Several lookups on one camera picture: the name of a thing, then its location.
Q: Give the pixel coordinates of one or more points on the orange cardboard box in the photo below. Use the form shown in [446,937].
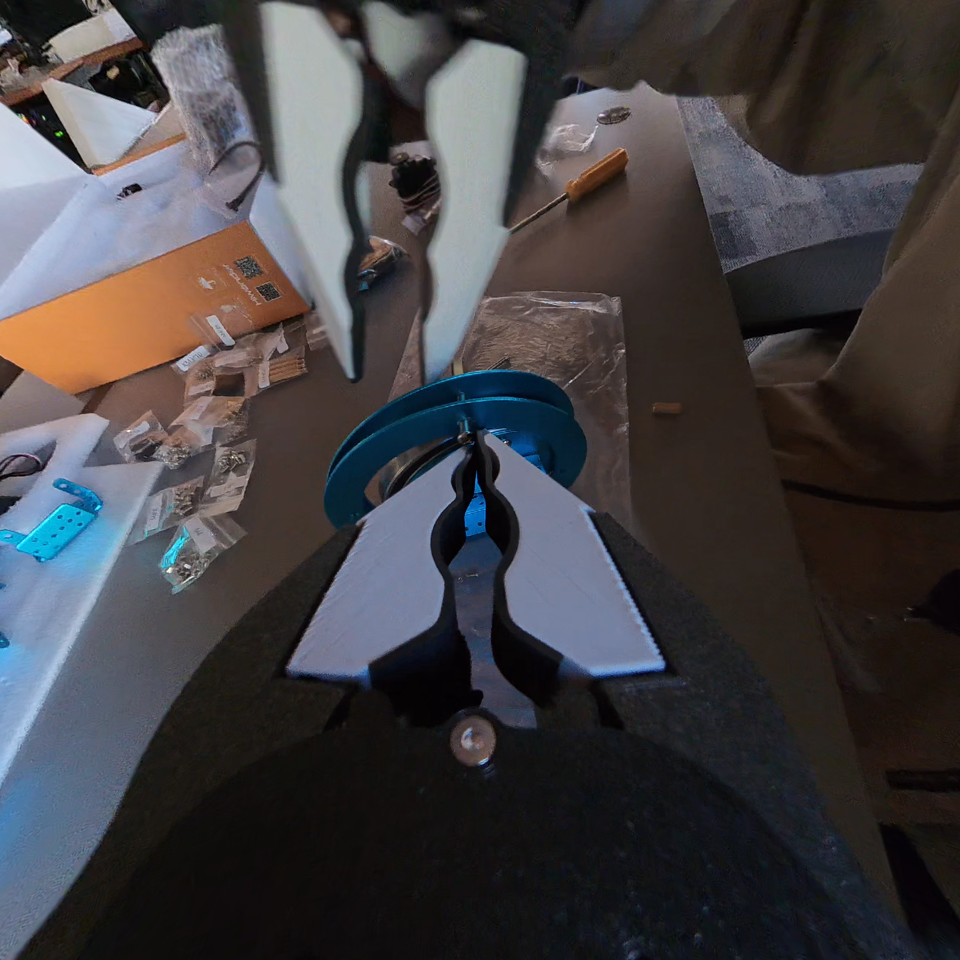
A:
[150,322]

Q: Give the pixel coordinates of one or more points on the small crumpled clear bag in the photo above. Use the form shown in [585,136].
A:
[566,142]

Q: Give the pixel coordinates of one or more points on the background wooden table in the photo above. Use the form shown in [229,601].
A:
[75,64]

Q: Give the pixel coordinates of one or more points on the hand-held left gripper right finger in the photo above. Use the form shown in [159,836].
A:
[577,592]

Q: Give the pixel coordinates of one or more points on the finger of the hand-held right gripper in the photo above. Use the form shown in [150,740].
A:
[315,187]
[472,225]

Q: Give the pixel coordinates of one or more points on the pile of small screw bags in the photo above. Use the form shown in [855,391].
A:
[229,465]

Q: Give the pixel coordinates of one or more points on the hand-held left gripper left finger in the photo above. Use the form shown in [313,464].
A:
[375,592]

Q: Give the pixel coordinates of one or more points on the white foam board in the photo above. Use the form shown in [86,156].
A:
[60,637]

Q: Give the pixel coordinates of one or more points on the dark foil parts bag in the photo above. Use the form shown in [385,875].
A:
[379,259]

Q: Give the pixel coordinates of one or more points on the bubble wrap bag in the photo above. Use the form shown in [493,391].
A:
[202,82]

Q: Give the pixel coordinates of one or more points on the black servo motor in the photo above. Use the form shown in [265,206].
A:
[416,184]

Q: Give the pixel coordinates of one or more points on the clear plastic bag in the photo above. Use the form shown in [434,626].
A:
[585,337]

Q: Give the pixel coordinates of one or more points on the person's right forearm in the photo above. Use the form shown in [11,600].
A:
[750,45]

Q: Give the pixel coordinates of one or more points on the blue metal bracket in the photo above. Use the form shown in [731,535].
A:
[56,529]

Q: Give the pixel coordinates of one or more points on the brass hex standoff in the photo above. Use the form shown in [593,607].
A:
[666,409]

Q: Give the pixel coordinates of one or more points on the blue disc bearing assembly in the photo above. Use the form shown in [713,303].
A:
[525,390]

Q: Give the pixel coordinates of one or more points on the white foam block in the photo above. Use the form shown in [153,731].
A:
[67,439]

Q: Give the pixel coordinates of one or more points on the small round metal part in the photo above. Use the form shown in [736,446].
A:
[613,115]

